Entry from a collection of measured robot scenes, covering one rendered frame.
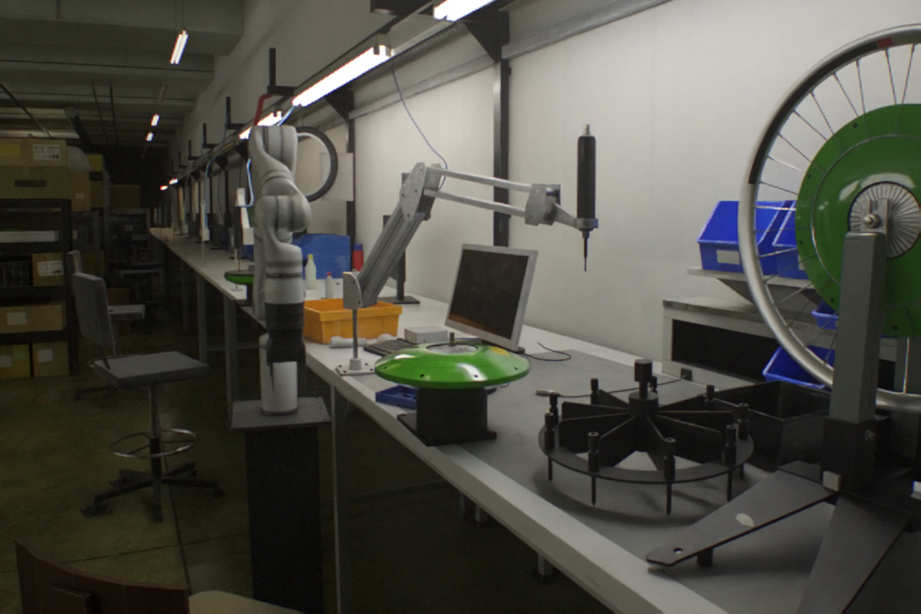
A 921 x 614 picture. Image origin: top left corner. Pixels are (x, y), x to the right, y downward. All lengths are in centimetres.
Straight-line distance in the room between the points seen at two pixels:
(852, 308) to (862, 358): 7
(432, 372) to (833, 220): 71
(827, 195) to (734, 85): 99
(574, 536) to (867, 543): 37
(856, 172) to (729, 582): 57
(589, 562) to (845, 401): 39
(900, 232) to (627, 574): 56
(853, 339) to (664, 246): 127
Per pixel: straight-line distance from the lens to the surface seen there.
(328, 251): 476
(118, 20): 987
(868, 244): 100
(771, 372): 174
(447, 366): 132
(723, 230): 187
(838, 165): 110
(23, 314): 660
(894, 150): 106
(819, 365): 116
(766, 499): 104
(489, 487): 120
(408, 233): 180
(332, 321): 244
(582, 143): 144
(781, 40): 197
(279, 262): 136
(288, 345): 139
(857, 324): 101
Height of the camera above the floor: 137
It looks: 5 degrees down
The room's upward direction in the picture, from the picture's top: straight up
